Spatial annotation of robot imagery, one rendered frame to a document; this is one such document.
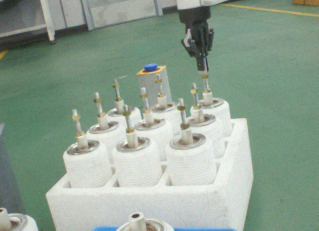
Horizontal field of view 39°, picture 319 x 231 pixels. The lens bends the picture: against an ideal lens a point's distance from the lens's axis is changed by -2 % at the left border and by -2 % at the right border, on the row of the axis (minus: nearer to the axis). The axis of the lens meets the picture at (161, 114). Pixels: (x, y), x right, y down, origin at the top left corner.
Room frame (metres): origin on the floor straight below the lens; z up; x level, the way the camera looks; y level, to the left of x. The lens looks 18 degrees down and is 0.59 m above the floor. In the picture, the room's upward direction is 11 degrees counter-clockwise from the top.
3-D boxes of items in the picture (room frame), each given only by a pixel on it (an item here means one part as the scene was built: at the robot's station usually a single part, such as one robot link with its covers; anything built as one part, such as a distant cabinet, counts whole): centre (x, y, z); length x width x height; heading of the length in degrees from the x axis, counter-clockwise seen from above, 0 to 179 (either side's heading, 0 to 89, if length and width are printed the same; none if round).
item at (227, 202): (1.00, 0.03, 0.09); 0.39 x 0.39 x 0.18; 71
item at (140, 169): (0.89, 0.07, 0.16); 0.10 x 0.10 x 0.18
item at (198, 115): (0.96, -0.08, 0.26); 0.02 x 0.02 x 0.03
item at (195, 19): (1.07, -0.12, 0.45); 0.08 x 0.08 x 0.09
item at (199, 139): (0.85, -0.04, 0.25); 0.08 x 0.08 x 0.01
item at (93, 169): (0.93, 0.18, 0.16); 0.10 x 0.10 x 0.18
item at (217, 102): (1.07, -0.12, 0.25); 0.08 x 0.08 x 0.01
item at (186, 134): (0.85, -0.04, 0.26); 0.02 x 0.02 x 0.03
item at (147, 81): (1.30, 0.00, 0.16); 0.07 x 0.07 x 0.31; 71
